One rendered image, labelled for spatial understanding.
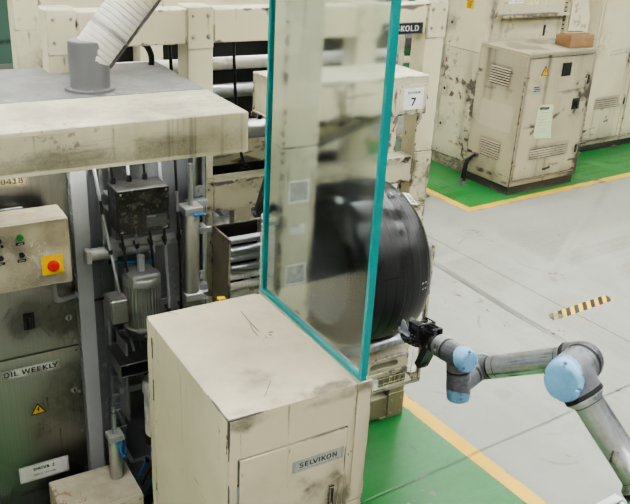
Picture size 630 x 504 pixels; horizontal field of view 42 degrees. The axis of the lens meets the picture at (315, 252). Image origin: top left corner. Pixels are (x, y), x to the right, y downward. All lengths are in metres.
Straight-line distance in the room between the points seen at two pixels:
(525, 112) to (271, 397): 5.55
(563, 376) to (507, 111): 5.11
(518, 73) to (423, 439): 3.96
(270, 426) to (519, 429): 2.42
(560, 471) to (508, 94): 4.02
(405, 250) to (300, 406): 0.87
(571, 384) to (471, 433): 1.83
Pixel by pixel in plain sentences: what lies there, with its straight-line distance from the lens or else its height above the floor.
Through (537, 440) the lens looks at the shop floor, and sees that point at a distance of 4.19.
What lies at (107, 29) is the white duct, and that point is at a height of 1.98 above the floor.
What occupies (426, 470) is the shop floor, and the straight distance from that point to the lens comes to 3.86.
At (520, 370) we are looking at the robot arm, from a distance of 2.61.
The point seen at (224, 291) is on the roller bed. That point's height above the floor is 0.97.
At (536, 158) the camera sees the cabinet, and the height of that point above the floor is 0.31.
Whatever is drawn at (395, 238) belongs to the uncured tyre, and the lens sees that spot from 2.66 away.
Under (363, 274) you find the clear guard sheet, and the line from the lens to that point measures 1.94.
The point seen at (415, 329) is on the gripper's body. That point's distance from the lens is 2.68.
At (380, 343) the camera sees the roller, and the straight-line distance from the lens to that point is 2.93.
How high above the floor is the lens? 2.38
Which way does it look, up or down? 24 degrees down
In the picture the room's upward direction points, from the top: 3 degrees clockwise
